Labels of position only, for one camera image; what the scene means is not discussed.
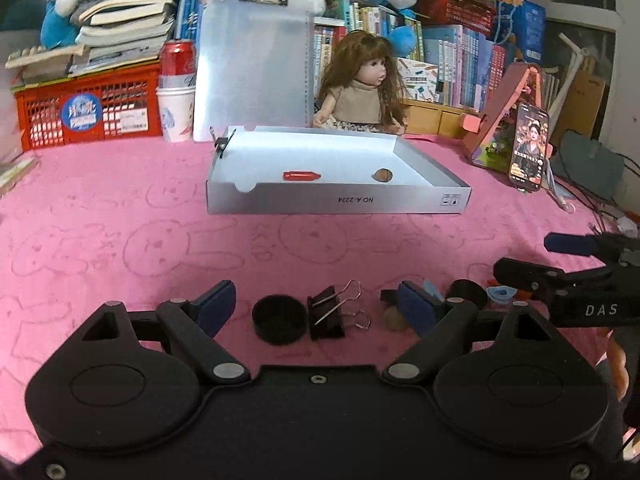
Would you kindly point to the translucent clipboard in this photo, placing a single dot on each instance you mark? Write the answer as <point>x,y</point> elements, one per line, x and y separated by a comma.
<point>250,70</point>

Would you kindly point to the pink rabbit-print blanket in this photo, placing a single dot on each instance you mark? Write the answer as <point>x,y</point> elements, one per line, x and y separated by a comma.
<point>150,240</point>

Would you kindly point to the blue and white plush toy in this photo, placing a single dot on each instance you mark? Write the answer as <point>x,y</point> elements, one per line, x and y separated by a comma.
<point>55,25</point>

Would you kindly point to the white paper cup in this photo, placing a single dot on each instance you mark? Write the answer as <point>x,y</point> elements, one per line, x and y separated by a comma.
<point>175,115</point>

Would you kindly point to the red soda can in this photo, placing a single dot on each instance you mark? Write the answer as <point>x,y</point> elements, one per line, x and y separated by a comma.
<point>177,62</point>

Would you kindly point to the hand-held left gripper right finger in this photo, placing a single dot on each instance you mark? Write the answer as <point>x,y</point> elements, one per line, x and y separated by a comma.
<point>417,309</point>

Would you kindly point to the pencil-print white box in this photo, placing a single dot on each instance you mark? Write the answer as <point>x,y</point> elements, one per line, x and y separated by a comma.
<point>420,82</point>

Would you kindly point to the brown cardboard sheet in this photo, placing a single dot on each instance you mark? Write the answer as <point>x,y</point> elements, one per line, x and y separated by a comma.
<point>582,100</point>

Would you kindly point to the white plastic pipe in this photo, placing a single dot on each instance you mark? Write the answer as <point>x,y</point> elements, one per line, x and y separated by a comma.
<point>575,65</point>

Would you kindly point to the orange plastic piece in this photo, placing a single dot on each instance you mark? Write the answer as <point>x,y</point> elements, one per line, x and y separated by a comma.
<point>520,304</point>

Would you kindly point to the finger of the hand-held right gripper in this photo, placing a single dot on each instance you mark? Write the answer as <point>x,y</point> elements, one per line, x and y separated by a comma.
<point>570,244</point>
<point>525,275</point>

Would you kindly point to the person's right hand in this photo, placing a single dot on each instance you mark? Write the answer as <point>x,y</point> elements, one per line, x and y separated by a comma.
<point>619,370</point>

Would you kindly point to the grey bag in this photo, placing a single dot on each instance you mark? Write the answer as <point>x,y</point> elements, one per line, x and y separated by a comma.
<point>590,165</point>

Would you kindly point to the smartphone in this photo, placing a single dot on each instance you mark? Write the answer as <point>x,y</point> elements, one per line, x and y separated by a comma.
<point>529,150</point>

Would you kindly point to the row of upright books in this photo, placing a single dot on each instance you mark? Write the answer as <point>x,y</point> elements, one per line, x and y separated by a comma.
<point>465,70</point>

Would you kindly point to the small black binder clip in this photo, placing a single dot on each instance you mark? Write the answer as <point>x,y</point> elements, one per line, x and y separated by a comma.
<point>222,145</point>

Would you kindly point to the large black binder clip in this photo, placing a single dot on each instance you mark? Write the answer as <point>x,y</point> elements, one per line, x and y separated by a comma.
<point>326,317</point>

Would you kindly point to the wooden drawer unit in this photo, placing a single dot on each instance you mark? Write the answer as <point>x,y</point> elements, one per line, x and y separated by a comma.
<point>440,120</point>

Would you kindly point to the stack of worn books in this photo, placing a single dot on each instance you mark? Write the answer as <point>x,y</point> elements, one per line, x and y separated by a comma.
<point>125,30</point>

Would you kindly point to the blue plastic clip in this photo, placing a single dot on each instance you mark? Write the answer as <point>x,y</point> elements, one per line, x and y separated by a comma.
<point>501,294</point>

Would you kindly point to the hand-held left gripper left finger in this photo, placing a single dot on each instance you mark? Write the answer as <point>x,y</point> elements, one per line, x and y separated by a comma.
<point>217,304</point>

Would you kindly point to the small blue plastic piece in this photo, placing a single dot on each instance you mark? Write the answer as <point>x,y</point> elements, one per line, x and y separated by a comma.
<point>432,290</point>

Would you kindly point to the red plastic crate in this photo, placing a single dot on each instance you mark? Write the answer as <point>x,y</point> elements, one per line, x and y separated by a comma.
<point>45,120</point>

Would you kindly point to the black round lid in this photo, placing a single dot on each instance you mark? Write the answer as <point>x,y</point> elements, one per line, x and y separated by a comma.
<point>279,320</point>

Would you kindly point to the long-haired doll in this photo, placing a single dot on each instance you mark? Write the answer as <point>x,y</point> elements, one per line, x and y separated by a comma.
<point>357,100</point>

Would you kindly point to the grey cardboard box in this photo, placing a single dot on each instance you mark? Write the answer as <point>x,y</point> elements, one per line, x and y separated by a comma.
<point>350,201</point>

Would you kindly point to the blue carton box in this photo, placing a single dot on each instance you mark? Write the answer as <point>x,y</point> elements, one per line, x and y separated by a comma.
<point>527,30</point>

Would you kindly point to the red cylindrical piece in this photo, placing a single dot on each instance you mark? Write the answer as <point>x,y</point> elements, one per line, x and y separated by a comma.
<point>301,176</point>

